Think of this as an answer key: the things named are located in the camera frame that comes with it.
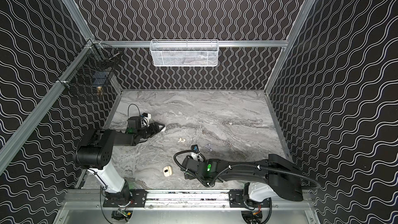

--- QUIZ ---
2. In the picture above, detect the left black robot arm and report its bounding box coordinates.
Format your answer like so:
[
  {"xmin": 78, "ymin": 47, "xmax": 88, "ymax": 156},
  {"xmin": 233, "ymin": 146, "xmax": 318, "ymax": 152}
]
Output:
[{"xmin": 74, "ymin": 121, "xmax": 165, "ymax": 206}]

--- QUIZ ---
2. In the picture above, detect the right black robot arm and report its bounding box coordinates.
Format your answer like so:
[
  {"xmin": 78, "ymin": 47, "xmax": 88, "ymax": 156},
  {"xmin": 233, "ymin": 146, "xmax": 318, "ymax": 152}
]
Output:
[{"xmin": 173, "ymin": 151, "xmax": 321, "ymax": 202}]

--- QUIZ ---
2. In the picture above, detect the beige charging case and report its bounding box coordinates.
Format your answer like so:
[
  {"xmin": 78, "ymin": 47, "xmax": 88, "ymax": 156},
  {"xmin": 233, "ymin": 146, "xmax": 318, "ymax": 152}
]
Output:
[{"xmin": 163, "ymin": 166, "xmax": 173, "ymax": 177}]

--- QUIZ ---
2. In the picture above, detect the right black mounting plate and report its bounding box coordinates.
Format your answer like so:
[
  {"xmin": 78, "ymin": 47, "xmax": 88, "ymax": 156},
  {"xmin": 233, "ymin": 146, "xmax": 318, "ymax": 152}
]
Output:
[{"xmin": 228, "ymin": 189, "xmax": 270, "ymax": 209}]

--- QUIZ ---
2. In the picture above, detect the black mounting plate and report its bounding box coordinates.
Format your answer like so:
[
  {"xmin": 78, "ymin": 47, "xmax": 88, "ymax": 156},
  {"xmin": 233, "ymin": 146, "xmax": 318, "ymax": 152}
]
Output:
[
  {"xmin": 102, "ymin": 189, "xmax": 148, "ymax": 207},
  {"xmin": 228, "ymin": 189, "xmax": 270, "ymax": 209}
]

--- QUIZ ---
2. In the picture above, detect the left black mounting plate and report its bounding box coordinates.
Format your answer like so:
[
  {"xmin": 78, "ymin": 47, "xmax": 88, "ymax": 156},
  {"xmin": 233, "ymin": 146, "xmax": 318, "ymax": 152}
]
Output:
[{"xmin": 102, "ymin": 189, "xmax": 148, "ymax": 207}]

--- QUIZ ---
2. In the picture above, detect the small brass object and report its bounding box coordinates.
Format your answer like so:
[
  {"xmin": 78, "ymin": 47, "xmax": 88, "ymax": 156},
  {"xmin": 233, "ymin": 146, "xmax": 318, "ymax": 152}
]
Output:
[{"xmin": 96, "ymin": 86, "xmax": 103, "ymax": 96}]

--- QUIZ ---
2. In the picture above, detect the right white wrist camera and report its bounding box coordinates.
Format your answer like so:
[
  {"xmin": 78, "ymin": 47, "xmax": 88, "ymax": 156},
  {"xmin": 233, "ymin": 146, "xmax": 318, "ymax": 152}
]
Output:
[{"xmin": 191, "ymin": 145, "xmax": 201, "ymax": 161}]

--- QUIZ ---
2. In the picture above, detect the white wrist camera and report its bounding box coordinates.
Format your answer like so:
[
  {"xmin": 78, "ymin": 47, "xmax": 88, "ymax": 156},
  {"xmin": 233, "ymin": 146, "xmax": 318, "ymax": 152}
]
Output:
[
  {"xmin": 127, "ymin": 113, "xmax": 150, "ymax": 130},
  {"xmin": 191, "ymin": 145, "xmax": 201, "ymax": 161}
]

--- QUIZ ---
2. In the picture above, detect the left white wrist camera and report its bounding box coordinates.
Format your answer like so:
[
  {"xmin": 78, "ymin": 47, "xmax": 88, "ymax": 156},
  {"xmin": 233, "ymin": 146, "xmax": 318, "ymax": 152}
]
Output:
[{"xmin": 127, "ymin": 113, "xmax": 150, "ymax": 130}]

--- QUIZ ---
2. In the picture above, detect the white wire mesh basket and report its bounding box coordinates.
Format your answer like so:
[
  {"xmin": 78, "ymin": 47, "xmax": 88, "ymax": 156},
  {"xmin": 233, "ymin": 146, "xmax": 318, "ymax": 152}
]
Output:
[{"xmin": 149, "ymin": 39, "xmax": 220, "ymax": 67}]

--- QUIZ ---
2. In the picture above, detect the black wire basket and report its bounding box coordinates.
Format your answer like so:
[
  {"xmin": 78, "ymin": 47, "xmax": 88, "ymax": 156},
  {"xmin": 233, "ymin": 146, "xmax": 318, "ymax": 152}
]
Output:
[{"xmin": 61, "ymin": 43, "xmax": 122, "ymax": 102}]

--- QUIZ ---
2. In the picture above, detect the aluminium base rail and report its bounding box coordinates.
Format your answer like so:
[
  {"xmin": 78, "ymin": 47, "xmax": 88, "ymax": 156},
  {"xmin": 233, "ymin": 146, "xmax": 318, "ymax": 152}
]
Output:
[{"xmin": 62, "ymin": 189, "xmax": 315, "ymax": 212}]

